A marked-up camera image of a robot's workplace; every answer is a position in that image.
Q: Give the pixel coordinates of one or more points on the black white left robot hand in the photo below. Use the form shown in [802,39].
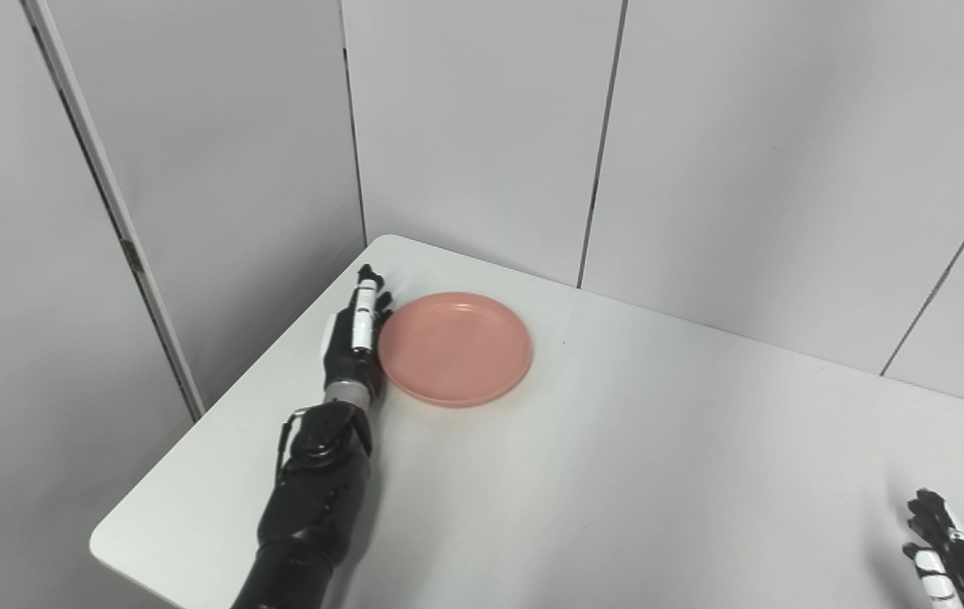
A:
[347,359]

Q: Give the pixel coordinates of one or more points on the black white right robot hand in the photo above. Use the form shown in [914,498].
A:
[960,575]

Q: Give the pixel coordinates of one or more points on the pink round plate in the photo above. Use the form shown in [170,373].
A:
[455,348]

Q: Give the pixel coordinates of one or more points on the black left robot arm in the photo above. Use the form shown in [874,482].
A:
[317,507]

